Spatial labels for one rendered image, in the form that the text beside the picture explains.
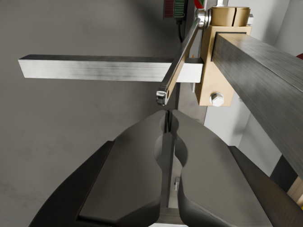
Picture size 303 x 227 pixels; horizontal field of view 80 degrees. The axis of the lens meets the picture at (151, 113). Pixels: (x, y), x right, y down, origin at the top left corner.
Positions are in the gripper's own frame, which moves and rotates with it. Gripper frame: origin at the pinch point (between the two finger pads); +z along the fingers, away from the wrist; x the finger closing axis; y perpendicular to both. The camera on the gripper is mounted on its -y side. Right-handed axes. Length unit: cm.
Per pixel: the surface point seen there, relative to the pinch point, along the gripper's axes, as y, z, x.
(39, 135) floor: 90, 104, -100
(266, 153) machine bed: 27.5, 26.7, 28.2
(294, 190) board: 25.3, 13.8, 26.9
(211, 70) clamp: 1.7, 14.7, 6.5
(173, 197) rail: 58, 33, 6
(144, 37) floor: 11, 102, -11
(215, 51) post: -1.2, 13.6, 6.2
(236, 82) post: -0.4, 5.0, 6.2
